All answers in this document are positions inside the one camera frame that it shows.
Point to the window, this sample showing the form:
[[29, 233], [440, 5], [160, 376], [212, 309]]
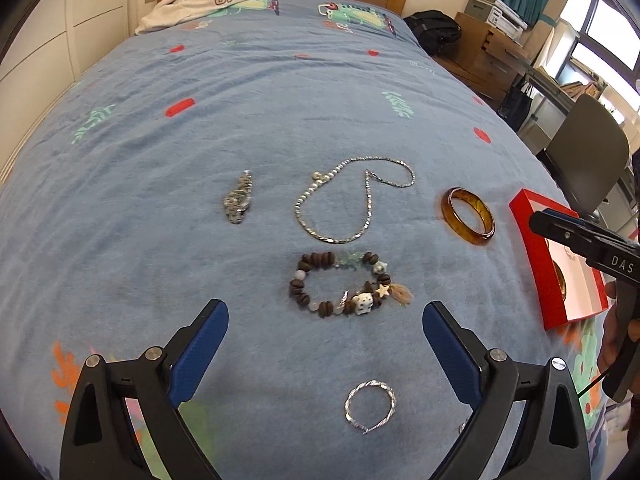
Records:
[[605, 25]]

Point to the dark brown bangle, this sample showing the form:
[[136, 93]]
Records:
[[561, 282]]

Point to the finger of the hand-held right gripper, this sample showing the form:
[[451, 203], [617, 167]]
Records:
[[567, 216], [562, 232]]

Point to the grey white printer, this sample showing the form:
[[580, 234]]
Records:
[[495, 10]]

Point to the red shallow box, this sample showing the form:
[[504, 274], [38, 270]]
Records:
[[532, 260]]

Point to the white wardrobe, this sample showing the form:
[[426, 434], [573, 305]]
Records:
[[50, 35]]

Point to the person's right hand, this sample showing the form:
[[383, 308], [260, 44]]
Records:
[[609, 325]]

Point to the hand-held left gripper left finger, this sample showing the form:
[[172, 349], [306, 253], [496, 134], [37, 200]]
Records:
[[200, 350]]

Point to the grey office chair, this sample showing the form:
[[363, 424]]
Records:
[[590, 140]]

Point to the amber bangle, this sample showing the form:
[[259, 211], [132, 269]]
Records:
[[460, 227]]

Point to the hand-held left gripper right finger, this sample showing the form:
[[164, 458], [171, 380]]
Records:
[[450, 352]]

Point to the black backpack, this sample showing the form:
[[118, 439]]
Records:
[[432, 30]]

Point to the blue printed blanket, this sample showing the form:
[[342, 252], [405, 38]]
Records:
[[200, 235]]

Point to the dark hanging bag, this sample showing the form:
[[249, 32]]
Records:
[[517, 105]]

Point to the wooden drawer cabinet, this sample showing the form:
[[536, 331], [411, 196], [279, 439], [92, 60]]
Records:
[[480, 55]]

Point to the desk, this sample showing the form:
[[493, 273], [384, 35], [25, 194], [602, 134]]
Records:
[[555, 95]]

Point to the white sweatshirt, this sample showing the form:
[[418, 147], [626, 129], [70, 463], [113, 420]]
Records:
[[185, 7]]

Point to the silver wristwatch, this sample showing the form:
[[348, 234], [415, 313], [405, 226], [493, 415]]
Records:
[[236, 202]]

